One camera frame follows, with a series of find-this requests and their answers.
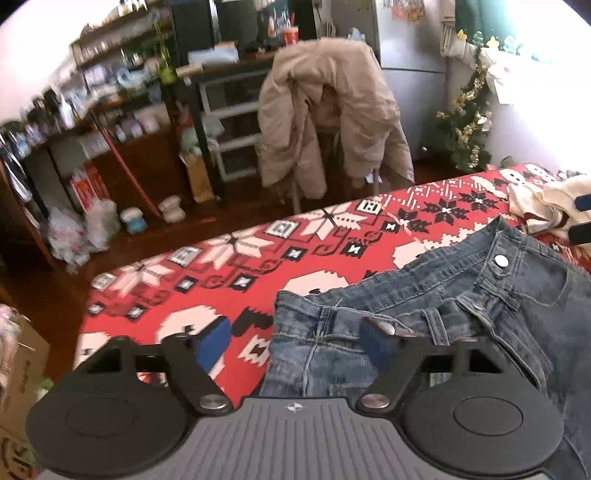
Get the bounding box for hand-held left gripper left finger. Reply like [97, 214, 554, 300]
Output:
[74, 318, 233, 415]

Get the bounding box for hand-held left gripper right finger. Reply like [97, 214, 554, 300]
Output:
[356, 318, 509, 411]

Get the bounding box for white striped sweater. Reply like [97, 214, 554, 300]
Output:
[508, 174, 591, 241]

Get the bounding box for blue denim jeans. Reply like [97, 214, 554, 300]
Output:
[259, 215, 591, 480]

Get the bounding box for red patterned blanket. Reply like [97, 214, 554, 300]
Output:
[74, 161, 591, 407]

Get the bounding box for white pet bowl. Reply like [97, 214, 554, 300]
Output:
[157, 195, 185, 222]

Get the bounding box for small Christmas tree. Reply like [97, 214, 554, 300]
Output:
[422, 51, 495, 174]

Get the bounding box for blue pet bowl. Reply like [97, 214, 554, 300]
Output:
[119, 208, 147, 235]

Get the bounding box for white bow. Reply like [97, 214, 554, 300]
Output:
[485, 51, 522, 104]

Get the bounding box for yellow paper bag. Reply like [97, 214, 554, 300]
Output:
[180, 152, 215, 204]

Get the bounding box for chair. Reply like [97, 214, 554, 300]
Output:
[288, 124, 386, 215]

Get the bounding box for white plastic bag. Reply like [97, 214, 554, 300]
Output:
[46, 198, 121, 273]

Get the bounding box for wooden drawer cabinet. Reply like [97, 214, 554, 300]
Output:
[92, 124, 190, 217]

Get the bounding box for cardboard box with logo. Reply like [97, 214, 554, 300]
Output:
[0, 305, 51, 480]

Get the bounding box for red carton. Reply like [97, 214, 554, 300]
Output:
[69, 161, 112, 213]

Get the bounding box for grey refrigerator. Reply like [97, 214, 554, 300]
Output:
[330, 0, 458, 162]

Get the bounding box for white drawer unit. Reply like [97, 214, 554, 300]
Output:
[198, 74, 266, 183]

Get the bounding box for green printed curtain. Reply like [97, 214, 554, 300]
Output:
[455, 0, 555, 65]

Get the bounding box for beige tote bag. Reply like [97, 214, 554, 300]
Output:
[438, 0, 462, 58]

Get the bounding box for dark desk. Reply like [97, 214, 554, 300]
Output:
[178, 46, 296, 206]

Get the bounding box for fridge magnets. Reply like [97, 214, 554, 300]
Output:
[390, 0, 426, 21]

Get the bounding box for beige jacket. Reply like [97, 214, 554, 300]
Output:
[256, 37, 416, 201]

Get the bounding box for cluttered shelf rack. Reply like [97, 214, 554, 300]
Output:
[0, 9, 185, 153]

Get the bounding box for light blue cloth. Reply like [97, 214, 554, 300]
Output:
[187, 44, 241, 68]

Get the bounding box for black computer tower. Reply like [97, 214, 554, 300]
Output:
[173, 0, 218, 65]

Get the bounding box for black monitor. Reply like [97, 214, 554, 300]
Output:
[217, 0, 319, 51]

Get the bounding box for red broom handle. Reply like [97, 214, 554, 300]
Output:
[92, 120, 160, 217]

